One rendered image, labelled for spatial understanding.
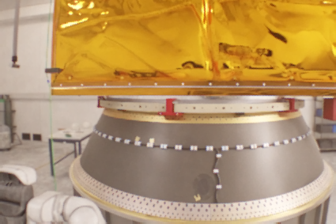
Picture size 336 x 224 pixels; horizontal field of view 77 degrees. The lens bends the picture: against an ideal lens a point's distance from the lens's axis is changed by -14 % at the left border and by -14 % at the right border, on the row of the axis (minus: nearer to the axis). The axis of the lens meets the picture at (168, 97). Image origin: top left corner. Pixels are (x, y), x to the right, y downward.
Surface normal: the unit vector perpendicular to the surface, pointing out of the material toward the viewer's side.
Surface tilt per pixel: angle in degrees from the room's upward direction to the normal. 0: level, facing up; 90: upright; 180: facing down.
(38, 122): 90
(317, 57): 91
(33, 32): 90
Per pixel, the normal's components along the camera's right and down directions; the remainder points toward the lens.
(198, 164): -0.13, -0.44
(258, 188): 0.15, -0.44
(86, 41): -0.14, -0.03
